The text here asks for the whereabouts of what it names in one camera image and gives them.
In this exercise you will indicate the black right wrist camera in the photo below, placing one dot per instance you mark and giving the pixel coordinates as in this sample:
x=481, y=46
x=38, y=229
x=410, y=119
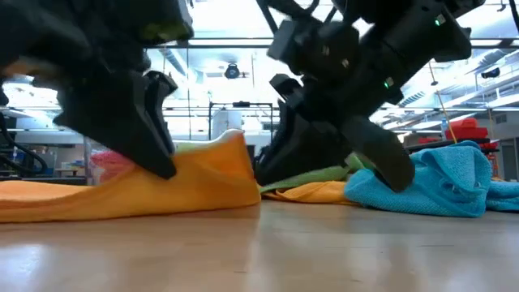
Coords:
x=316, y=44

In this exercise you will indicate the orange microfiber towel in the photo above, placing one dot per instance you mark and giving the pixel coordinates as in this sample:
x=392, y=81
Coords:
x=312, y=192
x=182, y=190

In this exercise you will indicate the white square column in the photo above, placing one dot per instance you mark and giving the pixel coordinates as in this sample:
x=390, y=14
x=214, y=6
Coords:
x=227, y=121

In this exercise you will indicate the long black ceiling beam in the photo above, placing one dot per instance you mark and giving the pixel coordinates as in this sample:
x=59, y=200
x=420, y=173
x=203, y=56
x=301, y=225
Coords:
x=223, y=42

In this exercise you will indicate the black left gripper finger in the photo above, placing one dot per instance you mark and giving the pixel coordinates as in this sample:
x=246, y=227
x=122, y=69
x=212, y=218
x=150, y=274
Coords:
x=156, y=113
x=121, y=134

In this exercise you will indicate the black ceiling speaker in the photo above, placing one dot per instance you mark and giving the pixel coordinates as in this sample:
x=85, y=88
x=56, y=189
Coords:
x=490, y=73

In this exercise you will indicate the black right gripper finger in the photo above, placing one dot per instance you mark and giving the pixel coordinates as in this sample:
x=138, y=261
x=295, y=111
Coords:
x=300, y=150

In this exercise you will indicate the black ceiling spotlight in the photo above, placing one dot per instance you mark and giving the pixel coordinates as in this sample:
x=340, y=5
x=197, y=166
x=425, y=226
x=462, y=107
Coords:
x=232, y=71

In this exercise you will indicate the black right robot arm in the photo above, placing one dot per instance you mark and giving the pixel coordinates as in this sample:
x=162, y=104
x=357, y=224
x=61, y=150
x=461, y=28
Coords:
x=413, y=32

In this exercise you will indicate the pink microfiber towel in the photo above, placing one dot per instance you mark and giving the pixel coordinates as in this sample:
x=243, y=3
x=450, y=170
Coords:
x=111, y=164

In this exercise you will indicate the low wooden shelf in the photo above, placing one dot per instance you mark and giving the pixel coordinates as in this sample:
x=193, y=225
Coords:
x=71, y=171

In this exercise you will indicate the blue microfiber towel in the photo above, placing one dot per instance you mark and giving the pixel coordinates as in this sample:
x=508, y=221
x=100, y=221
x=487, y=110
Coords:
x=438, y=182

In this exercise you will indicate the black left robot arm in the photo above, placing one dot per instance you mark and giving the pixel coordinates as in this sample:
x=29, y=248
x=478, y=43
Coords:
x=81, y=32

